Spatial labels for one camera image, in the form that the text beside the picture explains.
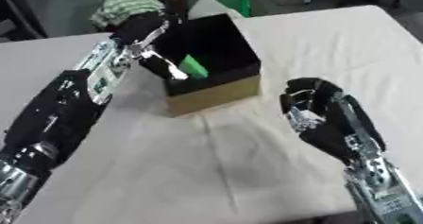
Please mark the green white striped soft toy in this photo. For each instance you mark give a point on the green white striped soft toy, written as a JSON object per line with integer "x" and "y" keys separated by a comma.
{"x": 124, "y": 8}

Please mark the tan cardboard box black inside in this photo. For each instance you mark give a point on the tan cardboard box black inside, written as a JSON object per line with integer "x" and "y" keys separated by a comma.
{"x": 212, "y": 67}

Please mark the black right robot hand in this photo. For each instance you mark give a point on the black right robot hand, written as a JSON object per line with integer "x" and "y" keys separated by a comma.
{"x": 325, "y": 114}

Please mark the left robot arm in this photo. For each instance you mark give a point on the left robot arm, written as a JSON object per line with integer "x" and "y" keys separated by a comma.
{"x": 60, "y": 114}

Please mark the green crate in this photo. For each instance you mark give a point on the green crate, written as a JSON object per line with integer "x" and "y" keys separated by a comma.
{"x": 234, "y": 1}

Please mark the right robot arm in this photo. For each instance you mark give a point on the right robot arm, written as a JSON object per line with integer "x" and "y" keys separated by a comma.
{"x": 385, "y": 190}

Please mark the black chair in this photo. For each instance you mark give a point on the black chair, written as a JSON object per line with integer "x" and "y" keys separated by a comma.
{"x": 19, "y": 13}

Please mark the green block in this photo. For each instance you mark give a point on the green block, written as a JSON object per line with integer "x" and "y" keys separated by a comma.
{"x": 194, "y": 67}

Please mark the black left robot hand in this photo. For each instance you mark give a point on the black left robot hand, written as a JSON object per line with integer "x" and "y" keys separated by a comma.
{"x": 144, "y": 26}

